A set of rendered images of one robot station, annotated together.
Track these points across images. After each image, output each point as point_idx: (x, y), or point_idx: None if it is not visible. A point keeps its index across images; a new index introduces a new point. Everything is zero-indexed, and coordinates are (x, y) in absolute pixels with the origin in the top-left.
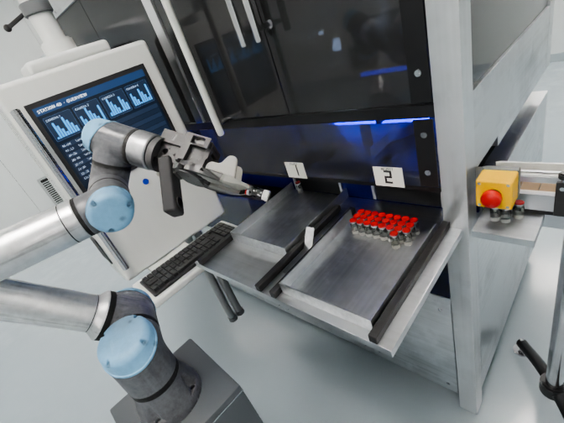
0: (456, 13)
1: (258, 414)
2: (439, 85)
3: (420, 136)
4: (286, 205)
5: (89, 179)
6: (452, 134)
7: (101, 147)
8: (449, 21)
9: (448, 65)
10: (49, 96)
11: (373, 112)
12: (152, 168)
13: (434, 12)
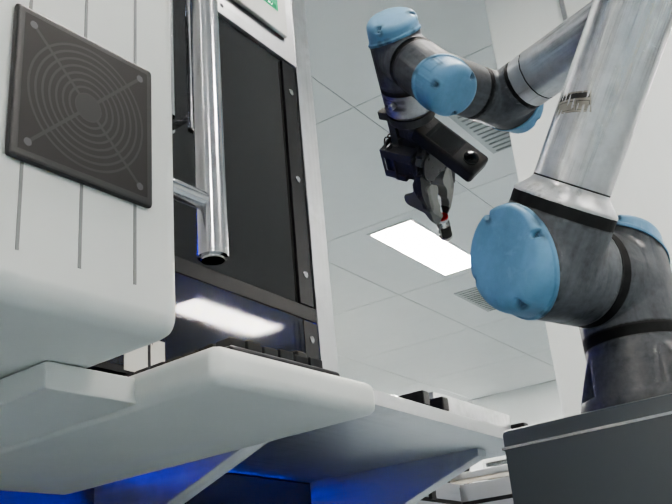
0: (325, 243)
1: None
2: (320, 293)
3: (310, 340)
4: None
5: (443, 49)
6: (330, 346)
7: None
8: (322, 245)
9: (324, 279)
10: None
11: (271, 295)
12: (434, 115)
13: (315, 233)
